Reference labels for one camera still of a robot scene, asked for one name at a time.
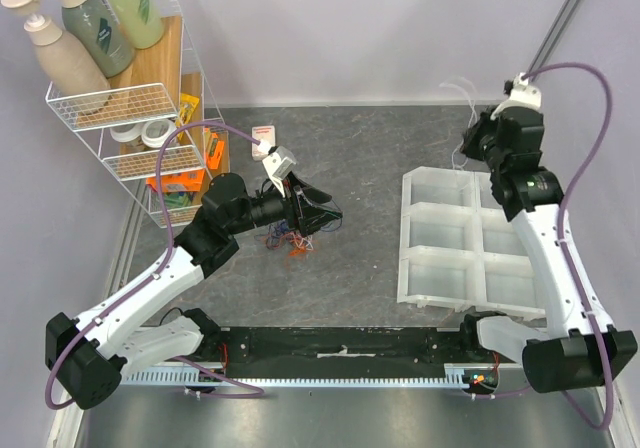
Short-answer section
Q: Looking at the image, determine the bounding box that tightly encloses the multicolour cable pile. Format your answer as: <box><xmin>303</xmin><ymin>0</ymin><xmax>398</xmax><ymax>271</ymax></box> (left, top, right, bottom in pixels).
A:
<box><xmin>253</xmin><ymin>217</ymin><xmax>344</xmax><ymax>264</ymax></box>

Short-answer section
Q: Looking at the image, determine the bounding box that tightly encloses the yellow snack packet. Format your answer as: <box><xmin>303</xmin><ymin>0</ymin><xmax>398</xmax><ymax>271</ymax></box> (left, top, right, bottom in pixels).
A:
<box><xmin>175</xmin><ymin>93</ymin><xmax>200</xmax><ymax>128</ymax></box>

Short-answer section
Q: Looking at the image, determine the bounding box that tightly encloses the white and red small box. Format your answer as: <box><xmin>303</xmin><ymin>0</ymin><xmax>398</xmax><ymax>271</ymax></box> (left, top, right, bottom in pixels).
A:
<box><xmin>251</xmin><ymin>125</ymin><xmax>276</xmax><ymax>161</ymax></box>

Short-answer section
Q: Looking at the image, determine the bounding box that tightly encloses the green box on shelf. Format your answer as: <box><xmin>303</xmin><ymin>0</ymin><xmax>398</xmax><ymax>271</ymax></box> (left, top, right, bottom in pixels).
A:
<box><xmin>162</xmin><ymin>192</ymin><xmax>195</xmax><ymax>209</ymax></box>

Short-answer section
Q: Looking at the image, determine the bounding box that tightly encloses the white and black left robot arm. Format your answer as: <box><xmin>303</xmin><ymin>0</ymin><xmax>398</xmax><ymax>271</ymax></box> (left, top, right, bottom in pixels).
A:
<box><xmin>45</xmin><ymin>173</ymin><xmax>343</xmax><ymax>410</ymax></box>

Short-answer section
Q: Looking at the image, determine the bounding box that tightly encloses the slotted white cable duct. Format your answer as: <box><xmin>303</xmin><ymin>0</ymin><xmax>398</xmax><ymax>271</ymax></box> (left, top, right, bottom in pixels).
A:
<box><xmin>119</xmin><ymin>362</ymin><xmax>501</xmax><ymax>387</ymax></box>

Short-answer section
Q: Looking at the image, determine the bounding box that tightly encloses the orange flat package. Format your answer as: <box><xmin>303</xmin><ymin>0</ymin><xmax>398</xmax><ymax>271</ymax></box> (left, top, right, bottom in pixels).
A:
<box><xmin>145</xmin><ymin>169</ymin><xmax>206</xmax><ymax>193</ymax></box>

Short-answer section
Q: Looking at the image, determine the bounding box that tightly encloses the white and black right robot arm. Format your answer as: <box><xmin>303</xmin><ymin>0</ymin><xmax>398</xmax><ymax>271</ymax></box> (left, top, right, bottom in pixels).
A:
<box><xmin>457</xmin><ymin>106</ymin><xmax>638</xmax><ymax>393</ymax></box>

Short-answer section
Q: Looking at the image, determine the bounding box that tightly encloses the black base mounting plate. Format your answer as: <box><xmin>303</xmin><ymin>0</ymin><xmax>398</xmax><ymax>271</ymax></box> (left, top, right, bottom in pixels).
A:
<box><xmin>161</xmin><ymin>325</ymin><xmax>521</xmax><ymax>369</ymax></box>

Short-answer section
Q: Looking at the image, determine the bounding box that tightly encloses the light green bottle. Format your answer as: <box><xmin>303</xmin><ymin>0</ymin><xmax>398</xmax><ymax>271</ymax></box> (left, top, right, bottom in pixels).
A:
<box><xmin>108</xmin><ymin>0</ymin><xmax>164</xmax><ymax>49</ymax></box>

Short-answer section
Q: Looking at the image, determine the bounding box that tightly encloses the beige pump bottle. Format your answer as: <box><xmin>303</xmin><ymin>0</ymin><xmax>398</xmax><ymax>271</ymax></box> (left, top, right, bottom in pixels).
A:
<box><xmin>1</xmin><ymin>0</ymin><xmax>110</xmax><ymax>115</ymax></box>

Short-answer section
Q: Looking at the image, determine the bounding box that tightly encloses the white thin cable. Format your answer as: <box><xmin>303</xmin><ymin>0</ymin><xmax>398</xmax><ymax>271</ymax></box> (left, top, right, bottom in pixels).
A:
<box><xmin>438</xmin><ymin>76</ymin><xmax>481</xmax><ymax>204</ymax></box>

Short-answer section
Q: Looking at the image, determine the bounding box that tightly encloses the white compartment organizer tray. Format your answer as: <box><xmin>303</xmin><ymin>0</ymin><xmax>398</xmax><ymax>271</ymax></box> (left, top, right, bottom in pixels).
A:
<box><xmin>397</xmin><ymin>167</ymin><xmax>545</xmax><ymax>321</ymax></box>

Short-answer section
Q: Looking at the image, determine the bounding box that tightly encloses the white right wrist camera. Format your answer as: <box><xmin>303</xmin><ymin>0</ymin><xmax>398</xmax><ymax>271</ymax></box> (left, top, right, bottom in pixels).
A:
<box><xmin>490</xmin><ymin>72</ymin><xmax>542</xmax><ymax>120</ymax></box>

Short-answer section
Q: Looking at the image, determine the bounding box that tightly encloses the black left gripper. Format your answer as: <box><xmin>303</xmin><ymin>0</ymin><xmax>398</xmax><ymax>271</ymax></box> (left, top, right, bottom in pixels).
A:
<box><xmin>228</xmin><ymin>172</ymin><xmax>343</xmax><ymax>238</ymax></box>

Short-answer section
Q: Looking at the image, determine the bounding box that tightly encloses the dark green pump bottle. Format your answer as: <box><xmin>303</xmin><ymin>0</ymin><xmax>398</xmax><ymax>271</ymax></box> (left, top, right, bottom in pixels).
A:
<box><xmin>59</xmin><ymin>0</ymin><xmax>135</xmax><ymax>78</ymax></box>

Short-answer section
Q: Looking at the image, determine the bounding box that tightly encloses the orange box on shelf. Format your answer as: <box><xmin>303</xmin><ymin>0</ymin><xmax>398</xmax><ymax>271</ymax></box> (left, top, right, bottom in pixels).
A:
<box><xmin>205</xmin><ymin>129</ymin><xmax>225</xmax><ymax>170</ymax></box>

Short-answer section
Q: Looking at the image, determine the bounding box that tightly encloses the white wire shelf rack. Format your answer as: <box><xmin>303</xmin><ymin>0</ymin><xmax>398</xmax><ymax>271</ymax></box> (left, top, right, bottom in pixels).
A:
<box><xmin>45</xmin><ymin>0</ymin><xmax>230</xmax><ymax>227</ymax></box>

